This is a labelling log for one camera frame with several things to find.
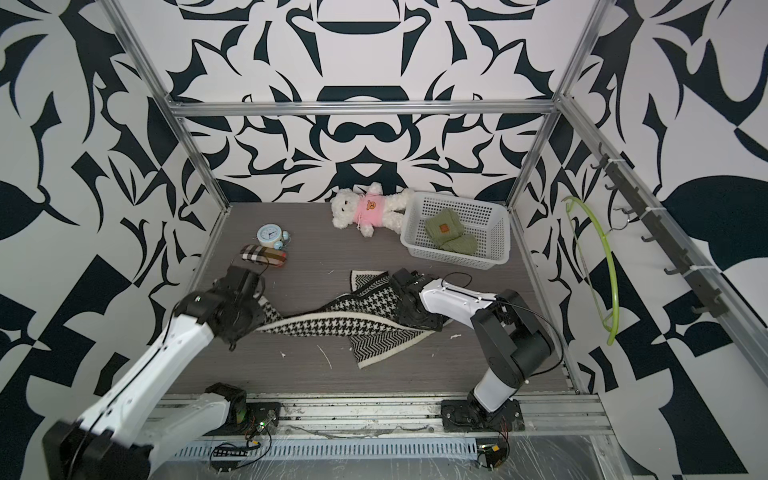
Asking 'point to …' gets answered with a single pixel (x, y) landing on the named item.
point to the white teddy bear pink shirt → (370, 209)
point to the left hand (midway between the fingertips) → (254, 315)
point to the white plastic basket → (487, 219)
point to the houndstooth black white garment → (369, 315)
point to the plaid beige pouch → (264, 255)
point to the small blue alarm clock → (272, 236)
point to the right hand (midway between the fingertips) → (415, 318)
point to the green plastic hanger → (611, 340)
